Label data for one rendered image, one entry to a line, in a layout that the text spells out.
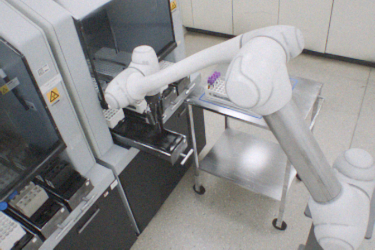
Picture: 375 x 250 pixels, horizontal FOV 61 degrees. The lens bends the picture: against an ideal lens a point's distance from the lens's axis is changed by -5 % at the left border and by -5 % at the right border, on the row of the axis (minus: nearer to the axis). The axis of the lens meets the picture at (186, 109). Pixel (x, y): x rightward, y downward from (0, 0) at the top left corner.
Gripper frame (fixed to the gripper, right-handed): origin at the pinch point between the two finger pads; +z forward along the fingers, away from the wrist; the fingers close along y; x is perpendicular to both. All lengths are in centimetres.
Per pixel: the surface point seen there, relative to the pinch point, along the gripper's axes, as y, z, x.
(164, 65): -42.1, -1.7, -24.3
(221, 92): -30.6, -2.8, 17.7
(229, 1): -224, 38, -67
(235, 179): -26, 56, 27
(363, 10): -224, 27, 65
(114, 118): 6.7, -1.7, -21.8
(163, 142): 5.3, 4.0, 5.6
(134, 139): 10.2, 3.2, -7.5
